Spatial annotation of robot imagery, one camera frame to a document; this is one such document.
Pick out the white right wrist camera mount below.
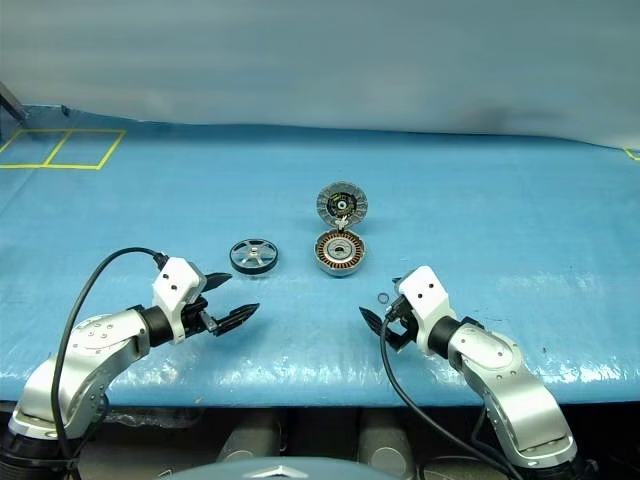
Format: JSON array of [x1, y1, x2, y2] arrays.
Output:
[[396, 265, 459, 357]]

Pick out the grey rounded cylinder shape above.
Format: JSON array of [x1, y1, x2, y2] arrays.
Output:
[[216, 411, 284, 464], [356, 409, 417, 477]]

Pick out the dark metal bar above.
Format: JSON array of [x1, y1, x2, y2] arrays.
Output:
[[0, 81, 28, 122]]

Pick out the blue foam table cover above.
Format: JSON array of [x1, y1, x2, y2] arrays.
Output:
[[0, 103, 640, 408]]

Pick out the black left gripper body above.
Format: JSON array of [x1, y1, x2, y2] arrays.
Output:
[[179, 279, 222, 342]]

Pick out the grey dome silver emblem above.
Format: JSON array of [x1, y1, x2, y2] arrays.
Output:
[[166, 455, 375, 480]]

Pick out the round motor cover circuit board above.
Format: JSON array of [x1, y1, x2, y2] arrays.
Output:
[[315, 180, 370, 227]]

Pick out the black spoked rotor cap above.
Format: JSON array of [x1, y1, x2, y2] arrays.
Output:
[[229, 238, 281, 276]]

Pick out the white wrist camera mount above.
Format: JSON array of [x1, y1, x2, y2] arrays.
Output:
[[151, 256, 207, 346], [396, 265, 459, 357]]

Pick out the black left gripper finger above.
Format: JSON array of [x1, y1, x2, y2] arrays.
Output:
[[203, 272, 234, 294], [213, 302, 262, 337]]

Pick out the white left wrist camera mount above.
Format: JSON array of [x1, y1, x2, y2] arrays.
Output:
[[151, 256, 207, 346]]

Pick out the silver motor stator copper windings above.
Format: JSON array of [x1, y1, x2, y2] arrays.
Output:
[[314, 225, 368, 278]]

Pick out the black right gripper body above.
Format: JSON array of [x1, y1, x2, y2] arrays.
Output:
[[383, 293, 421, 354]]

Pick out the yellow tape double square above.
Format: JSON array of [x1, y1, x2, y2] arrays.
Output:
[[0, 128, 128, 172]]

